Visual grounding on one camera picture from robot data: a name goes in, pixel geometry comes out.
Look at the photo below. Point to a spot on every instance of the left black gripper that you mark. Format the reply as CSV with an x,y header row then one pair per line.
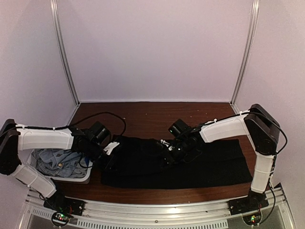
x,y
112,160

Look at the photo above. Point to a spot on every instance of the right aluminium frame post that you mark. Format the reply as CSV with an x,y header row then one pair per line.
x,y
247,49

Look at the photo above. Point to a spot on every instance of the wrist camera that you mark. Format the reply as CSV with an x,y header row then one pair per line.
x,y
166,144
110,147

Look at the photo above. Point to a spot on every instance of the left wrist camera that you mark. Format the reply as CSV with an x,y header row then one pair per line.
x,y
110,147

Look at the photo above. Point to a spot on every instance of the black t-shirt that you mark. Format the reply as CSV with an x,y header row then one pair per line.
x,y
139,163

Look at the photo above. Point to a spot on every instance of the light blue denim garment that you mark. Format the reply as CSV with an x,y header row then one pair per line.
x,y
62,162

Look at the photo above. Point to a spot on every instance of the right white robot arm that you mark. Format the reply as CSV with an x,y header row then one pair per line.
x,y
255,127

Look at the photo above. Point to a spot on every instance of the left aluminium frame post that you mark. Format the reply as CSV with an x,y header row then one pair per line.
x,y
62,51

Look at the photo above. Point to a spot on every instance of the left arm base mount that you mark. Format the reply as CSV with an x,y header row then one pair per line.
x,y
65,205

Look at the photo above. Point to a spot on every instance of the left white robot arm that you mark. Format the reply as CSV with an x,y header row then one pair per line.
x,y
16,137

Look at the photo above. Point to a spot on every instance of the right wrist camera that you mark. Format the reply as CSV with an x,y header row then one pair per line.
x,y
166,144

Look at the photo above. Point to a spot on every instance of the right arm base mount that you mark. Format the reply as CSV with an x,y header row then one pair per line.
x,y
246,204

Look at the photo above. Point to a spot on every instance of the front aluminium rail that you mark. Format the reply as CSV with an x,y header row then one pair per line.
x,y
202,215

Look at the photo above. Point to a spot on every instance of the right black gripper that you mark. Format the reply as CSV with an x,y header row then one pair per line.
x,y
172,162

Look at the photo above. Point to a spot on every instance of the aluminium frame post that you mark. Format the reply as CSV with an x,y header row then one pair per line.
x,y
62,51
247,49

